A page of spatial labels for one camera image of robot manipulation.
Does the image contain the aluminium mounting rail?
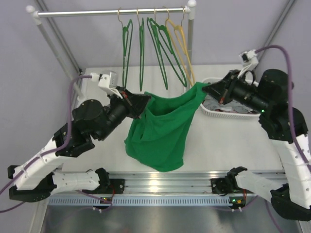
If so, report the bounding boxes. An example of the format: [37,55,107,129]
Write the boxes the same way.
[53,171,287,195]

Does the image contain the metal clothes rack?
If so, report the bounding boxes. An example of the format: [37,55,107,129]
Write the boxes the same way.
[25,0,197,102]

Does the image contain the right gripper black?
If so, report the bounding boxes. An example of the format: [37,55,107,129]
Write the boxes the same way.
[202,69,270,114]

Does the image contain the yellow hanger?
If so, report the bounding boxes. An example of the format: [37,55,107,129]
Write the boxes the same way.
[165,8,196,87]

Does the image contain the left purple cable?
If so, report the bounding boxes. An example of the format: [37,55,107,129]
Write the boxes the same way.
[0,74,94,214]

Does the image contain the white slotted cable duct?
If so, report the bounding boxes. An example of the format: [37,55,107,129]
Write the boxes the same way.
[48,195,245,206]

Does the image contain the green hanger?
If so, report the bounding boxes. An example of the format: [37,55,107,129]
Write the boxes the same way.
[137,10,145,91]
[117,8,133,88]
[156,21,187,87]
[147,8,168,90]

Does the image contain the green tank top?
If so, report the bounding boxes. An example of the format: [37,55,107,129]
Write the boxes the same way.
[124,82,207,172]

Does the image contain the grey clothes in basket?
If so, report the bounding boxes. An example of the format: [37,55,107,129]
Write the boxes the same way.
[203,98,257,114]

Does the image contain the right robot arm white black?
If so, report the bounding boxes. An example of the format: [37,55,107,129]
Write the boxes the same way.
[202,69,311,222]

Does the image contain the white laundry basket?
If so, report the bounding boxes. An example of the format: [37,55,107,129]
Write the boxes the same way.
[199,77,262,120]

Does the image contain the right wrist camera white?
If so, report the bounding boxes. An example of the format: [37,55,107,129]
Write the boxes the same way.
[238,50,259,78]

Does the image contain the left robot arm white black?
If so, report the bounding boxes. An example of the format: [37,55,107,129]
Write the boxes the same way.
[8,87,151,202]

